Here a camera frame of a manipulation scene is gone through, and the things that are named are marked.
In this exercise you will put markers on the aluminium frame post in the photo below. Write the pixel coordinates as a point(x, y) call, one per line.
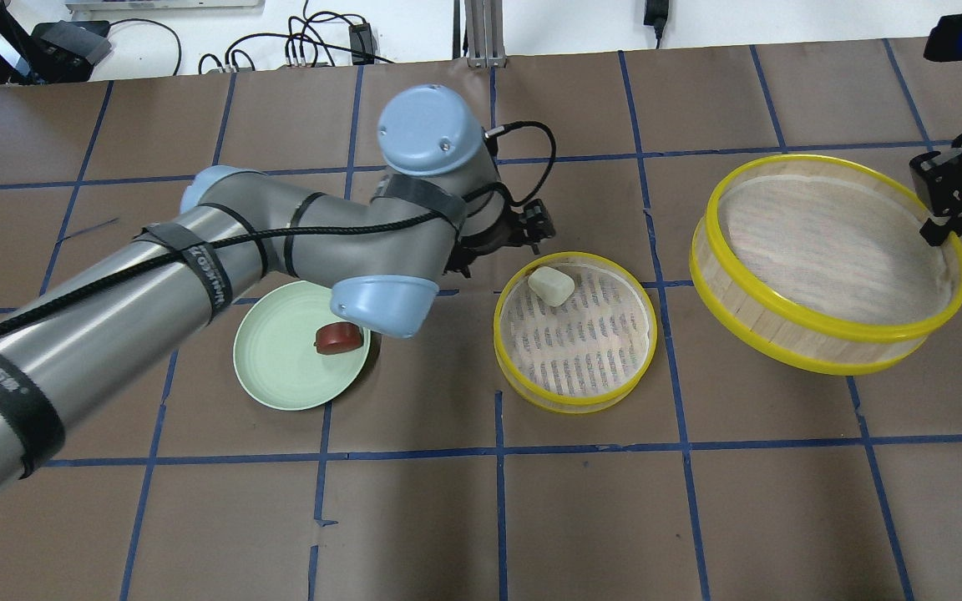
point(479, 30)

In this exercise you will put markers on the light green round plate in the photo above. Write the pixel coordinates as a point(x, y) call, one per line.
point(274, 357)

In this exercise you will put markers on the yellow bamboo steamer layer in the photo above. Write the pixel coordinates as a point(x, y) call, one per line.
point(819, 263)
point(588, 352)

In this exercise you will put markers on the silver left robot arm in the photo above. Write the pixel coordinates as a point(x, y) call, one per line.
point(440, 204)

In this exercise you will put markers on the black camera on stand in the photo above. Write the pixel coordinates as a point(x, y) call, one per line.
point(57, 52)

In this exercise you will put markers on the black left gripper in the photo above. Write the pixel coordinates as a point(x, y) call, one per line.
point(488, 236)

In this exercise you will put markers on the black power adapter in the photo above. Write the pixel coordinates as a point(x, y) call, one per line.
point(363, 48)

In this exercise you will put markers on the white steamed bun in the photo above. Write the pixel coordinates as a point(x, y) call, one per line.
point(552, 286)

